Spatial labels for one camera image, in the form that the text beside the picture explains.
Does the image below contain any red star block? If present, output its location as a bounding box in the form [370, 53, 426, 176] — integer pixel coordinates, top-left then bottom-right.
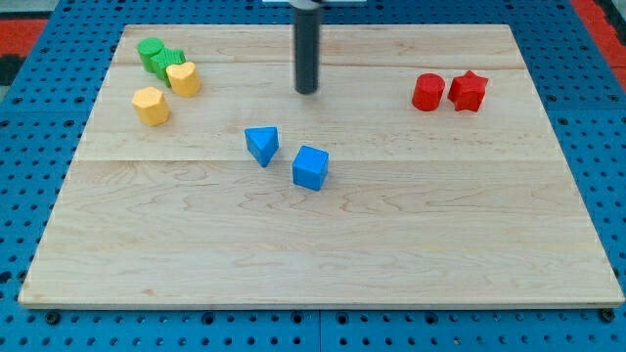
[448, 70, 489, 112]

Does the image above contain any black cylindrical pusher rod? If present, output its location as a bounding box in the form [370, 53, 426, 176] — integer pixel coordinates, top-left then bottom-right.
[291, 0, 322, 95]

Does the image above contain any yellow heart block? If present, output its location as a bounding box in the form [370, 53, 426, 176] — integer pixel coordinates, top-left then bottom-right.
[165, 62, 201, 98]

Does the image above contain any green star block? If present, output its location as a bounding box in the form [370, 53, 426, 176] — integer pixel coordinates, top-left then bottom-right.
[150, 47, 187, 87]

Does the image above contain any blue triangle block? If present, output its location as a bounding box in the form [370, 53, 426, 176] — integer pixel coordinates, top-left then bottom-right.
[244, 126, 280, 167]

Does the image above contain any red cylinder block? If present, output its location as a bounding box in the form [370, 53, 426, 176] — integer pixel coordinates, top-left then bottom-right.
[412, 73, 445, 111]

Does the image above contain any blue cube block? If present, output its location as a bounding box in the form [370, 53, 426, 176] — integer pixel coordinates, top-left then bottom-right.
[292, 146, 330, 191]

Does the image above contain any yellow hexagon block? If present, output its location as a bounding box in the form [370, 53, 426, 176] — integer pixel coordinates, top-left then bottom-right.
[132, 86, 170, 126]

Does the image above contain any light wooden board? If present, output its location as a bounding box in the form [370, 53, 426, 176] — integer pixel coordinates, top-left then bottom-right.
[19, 24, 624, 310]

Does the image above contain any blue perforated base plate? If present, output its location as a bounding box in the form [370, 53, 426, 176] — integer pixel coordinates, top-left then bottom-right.
[1, 0, 625, 351]

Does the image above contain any green cylinder block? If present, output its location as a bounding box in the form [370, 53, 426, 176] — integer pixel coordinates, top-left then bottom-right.
[136, 37, 164, 72]

